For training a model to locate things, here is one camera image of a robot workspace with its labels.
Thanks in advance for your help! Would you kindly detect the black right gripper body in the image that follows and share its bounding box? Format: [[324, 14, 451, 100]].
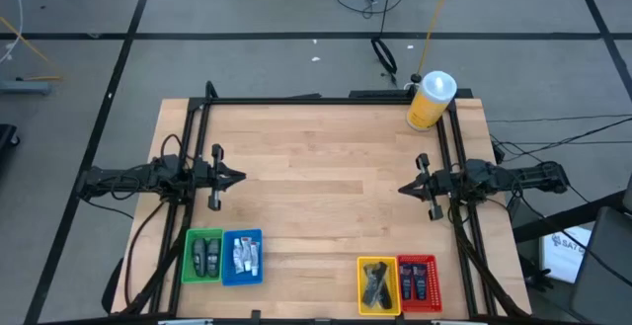
[[415, 153, 459, 221]]

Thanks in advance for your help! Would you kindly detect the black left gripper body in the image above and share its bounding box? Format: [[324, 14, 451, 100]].
[[191, 143, 224, 211]]

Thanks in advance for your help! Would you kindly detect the white toothpaste tube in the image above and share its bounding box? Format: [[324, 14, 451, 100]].
[[231, 238, 244, 275], [249, 240, 261, 277], [240, 236, 253, 273]]

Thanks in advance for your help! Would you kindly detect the dark navy tube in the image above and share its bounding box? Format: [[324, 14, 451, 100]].
[[399, 263, 414, 301], [412, 263, 428, 301]]

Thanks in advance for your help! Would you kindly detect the green plastic basket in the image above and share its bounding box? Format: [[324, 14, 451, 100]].
[[181, 227, 225, 285]]

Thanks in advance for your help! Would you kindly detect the yellow white wipes canister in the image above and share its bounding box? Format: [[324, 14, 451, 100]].
[[405, 70, 458, 132]]

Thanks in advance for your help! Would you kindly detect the red plastic basket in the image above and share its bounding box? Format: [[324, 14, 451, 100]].
[[396, 254, 443, 314]]

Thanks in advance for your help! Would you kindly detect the blue plastic basket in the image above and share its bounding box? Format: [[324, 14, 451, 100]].
[[220, 228, 265, 287]]

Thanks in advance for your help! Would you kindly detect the yellow plastic basket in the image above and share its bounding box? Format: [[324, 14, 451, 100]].
[[356, 255, 402, 317]]

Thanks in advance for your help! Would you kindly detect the white printed box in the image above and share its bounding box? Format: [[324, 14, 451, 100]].
[[538, 225, 593, 284]]

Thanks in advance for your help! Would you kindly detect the grey stand foot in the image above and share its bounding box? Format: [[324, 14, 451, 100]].
[[0, 80, 53, 96]]

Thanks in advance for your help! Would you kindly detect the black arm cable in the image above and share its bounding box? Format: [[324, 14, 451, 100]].
[[122, 199, 167, 309]]

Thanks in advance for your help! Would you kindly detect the black aluminium table frame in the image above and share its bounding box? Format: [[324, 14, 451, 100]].
[[120, 80, 532, 325]]

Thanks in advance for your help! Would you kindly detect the black strap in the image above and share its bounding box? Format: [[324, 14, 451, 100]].
[[369, 0, 399, 75]]

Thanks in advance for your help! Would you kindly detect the yellow cable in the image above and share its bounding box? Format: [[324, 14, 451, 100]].
[[416, 0, 456, 80], [0, 16, 64, 82]]

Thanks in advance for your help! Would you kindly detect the white cable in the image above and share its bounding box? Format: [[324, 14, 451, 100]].
[[0, 0, 25, 65]]

